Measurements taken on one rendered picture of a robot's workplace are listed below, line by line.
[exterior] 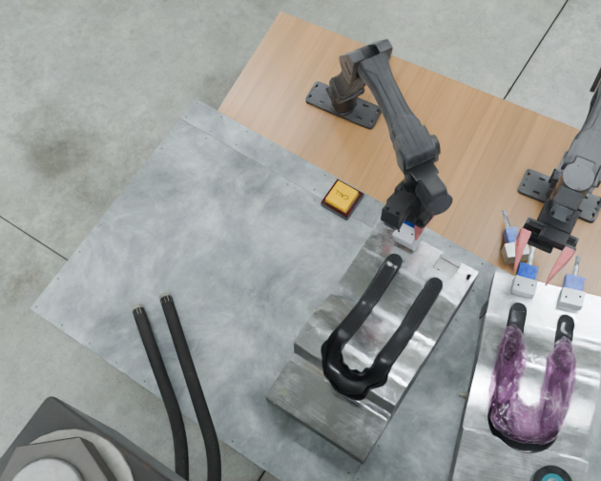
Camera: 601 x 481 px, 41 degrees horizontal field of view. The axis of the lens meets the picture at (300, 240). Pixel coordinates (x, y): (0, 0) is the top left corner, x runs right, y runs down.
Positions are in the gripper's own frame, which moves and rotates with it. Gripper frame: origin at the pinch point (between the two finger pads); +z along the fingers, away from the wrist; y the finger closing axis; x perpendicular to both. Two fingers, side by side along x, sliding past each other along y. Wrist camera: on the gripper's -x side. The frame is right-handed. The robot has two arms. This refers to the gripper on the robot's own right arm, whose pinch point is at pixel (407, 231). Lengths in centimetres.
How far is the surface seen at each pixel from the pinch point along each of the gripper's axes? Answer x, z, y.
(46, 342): -33, 99, -111
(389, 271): -5.6, 9.0, -0.1
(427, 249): 2.8, 5.6, 4.7
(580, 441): -13, 20, 53
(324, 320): -25.0, 11.1, -4.9
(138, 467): -102, -72, 24
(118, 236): -30, 18, -64
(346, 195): 7.0, 6.2, -20.7
